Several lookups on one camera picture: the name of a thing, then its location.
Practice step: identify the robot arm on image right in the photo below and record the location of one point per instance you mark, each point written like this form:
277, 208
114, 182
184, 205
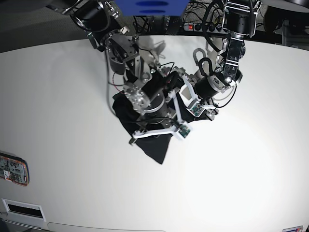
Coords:
239, 20

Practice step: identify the blue plastic bin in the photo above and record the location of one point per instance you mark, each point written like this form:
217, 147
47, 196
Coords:
152, 7

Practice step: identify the black T-shirt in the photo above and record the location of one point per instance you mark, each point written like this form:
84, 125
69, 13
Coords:
153, 145

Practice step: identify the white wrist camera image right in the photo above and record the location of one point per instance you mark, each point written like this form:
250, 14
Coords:
194, 104

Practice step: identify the power strip with red switch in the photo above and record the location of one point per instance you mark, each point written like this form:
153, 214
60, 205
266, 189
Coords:
196, 27

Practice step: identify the white table cable slot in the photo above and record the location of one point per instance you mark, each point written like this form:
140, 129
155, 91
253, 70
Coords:
23, 209

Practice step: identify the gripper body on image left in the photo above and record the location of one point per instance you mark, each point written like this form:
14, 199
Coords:
155, 115

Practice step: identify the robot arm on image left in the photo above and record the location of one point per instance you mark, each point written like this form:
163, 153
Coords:
149, 95

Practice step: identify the black box under bin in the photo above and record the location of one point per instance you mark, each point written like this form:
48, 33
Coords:
174, 24

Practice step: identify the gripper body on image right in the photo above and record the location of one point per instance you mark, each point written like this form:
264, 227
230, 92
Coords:
206, 88

